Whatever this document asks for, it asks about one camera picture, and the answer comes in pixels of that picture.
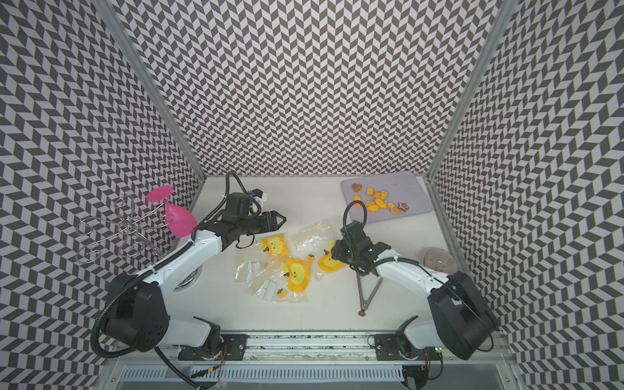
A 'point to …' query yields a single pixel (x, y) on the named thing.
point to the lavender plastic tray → (403, 187)
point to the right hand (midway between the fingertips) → (337, 256)
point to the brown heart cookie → (357, 187)
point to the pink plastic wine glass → (179, 220)
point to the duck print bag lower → (280, 279)
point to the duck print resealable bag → (315, 240)
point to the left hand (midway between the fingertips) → (279, 222)
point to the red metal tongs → (363, 303)
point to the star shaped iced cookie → (403, 206)
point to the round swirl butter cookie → (396, 210)
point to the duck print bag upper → (275, 245)
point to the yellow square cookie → (370, 191)
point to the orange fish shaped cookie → (378, 205)
